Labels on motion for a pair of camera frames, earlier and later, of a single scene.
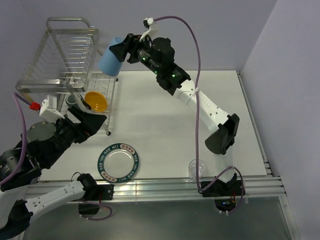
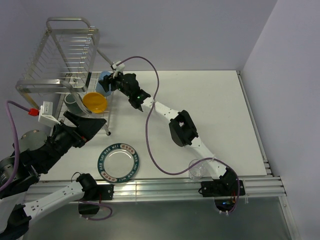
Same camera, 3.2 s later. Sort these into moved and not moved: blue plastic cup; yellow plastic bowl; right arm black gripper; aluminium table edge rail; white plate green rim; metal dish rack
Moved: blue plastic cup; right arm black gripper
Not moved: metal dish rack; aluminium table edge rail; yellow plastic bowl; white plate green rim
